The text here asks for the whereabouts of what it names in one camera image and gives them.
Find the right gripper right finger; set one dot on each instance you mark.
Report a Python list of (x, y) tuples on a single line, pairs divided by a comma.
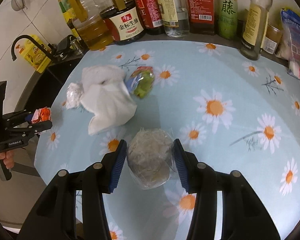
[(186, 163)]

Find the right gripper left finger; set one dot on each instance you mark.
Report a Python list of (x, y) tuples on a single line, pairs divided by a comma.
[(112, 165)]

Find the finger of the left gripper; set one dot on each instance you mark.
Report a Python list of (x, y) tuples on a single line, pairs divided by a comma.
[(17, 118), (33, 128)]

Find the red orange snack wrapper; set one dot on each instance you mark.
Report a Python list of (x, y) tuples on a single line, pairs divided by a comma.
[(41, 115)]

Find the white plastic bag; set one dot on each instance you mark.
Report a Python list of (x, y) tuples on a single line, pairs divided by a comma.
[(74, 93)]

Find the crumpled white towel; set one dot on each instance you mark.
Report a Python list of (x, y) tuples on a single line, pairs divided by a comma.
[(107, 97)]

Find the yellow packaged box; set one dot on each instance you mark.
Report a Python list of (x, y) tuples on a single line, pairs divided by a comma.
[(34, 57)]

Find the daisy print blue tablecloth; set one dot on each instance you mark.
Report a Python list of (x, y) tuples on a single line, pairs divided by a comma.
[(233, 114)]

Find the black curved faucet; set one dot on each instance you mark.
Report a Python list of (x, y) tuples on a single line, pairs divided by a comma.
[(34, 43)]

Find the green blue snack packet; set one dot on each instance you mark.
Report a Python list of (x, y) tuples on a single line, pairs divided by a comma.
[(141, 81)]

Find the green yellow bottle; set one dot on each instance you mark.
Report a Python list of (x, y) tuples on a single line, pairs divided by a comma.
[(69, 15)]

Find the large cooking oil jug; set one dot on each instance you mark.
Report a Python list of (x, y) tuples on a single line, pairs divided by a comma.
[(89, 24)]

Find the dark soy sauce jug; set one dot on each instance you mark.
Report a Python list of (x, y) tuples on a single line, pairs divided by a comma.
[(122, 19)]

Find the clear bottle beige label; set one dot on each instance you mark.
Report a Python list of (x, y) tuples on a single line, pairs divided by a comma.
[(175, 18)]

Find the green label oil bottle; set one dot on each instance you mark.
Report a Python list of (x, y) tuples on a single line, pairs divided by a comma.
[(227, 19)]

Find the small brown jar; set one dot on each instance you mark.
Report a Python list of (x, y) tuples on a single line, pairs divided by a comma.
[(271, 39)]

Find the blue white plastic package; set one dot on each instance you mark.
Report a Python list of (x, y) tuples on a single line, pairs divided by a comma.
[(289, 47)]

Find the dark bottle red label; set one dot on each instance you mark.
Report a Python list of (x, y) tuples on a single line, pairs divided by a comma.
[(201, 16)]

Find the red label sauce bottle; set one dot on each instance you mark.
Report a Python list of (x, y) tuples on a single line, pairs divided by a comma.
[(151, 16)]

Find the clear yellow label bottle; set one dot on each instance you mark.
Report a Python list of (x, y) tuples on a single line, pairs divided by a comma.
[(255, 28)]

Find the metal strainer on wall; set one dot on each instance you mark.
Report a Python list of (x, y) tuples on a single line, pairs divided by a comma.
[(18, 5)]

